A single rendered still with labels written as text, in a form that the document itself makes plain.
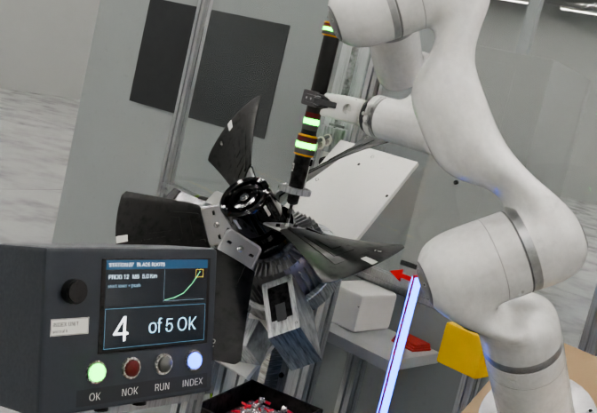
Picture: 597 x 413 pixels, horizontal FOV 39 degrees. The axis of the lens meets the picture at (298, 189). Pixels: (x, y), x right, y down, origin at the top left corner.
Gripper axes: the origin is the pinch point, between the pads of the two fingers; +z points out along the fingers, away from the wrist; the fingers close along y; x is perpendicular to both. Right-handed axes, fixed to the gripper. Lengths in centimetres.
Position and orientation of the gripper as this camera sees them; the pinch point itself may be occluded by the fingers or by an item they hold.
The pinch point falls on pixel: (316, 99)
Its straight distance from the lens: 179.8
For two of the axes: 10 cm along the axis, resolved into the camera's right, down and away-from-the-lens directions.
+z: -7.1, -2.7, 6.5
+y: 6.6, 0.5, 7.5
